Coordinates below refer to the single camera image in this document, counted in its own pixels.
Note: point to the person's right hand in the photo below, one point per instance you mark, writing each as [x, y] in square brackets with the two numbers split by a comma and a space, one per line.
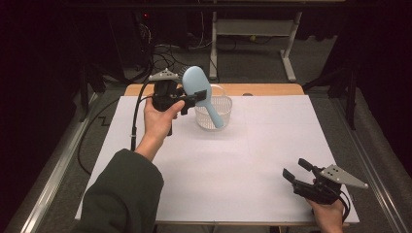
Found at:
[328, 216]

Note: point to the black metal stand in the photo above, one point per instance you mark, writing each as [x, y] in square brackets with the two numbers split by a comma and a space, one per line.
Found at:
[85, 93]
[350, 103]

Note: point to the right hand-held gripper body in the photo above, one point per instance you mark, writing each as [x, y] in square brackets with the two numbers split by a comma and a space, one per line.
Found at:
[324, 191]

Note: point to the white plastic slotted basket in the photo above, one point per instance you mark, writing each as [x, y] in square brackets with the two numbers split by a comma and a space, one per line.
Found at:
[224, 110]

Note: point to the white metal stand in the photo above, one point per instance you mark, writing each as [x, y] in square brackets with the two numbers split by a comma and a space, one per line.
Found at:
[256, 27]

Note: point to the light blue rice paddle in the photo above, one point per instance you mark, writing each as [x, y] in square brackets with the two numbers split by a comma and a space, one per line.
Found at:
[194, 79]

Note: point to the person's left hand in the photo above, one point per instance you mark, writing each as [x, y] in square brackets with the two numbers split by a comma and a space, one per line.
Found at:
[157, 126]

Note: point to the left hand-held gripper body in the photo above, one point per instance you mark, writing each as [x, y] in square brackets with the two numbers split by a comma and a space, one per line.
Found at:
[163, 97]

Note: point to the white table mat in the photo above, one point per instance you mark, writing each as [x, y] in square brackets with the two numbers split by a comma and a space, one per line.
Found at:
[226, 168]

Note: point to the aluminium floor rail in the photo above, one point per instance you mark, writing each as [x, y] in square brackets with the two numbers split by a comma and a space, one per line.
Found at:
[372, 168]
[55, 181]

